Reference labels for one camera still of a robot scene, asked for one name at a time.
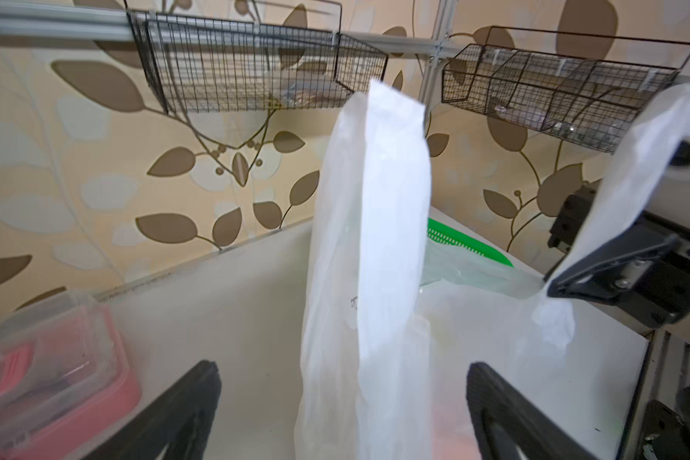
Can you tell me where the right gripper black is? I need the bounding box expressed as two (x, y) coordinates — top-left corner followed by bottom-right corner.
(547, 183), (690, 329)

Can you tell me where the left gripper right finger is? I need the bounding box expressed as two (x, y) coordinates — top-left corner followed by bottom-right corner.
(466, 362), (593, 459)

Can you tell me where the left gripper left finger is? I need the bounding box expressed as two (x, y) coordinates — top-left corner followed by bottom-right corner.
(85, 360), (222, 459)

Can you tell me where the white printed plastic bag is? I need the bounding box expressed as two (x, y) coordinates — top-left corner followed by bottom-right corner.
(294, 82), (690, 459)

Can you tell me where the pink transparent storage box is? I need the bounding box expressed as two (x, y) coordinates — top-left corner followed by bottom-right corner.
(0, 291), (142, 459)

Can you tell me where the green plastic basket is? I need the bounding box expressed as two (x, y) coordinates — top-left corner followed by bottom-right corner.
(425, 218), (514, 268)

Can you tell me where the black wire basket right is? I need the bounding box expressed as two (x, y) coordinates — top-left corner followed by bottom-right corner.
(441, 26), (690, 153)

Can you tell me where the black wire basket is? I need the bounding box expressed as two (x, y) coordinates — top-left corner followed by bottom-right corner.
(126, 10), (388, 114)
(441, 26), (690, 153)

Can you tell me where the black wire basket back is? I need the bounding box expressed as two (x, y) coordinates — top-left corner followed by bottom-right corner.
(126, 10), (388, 114)

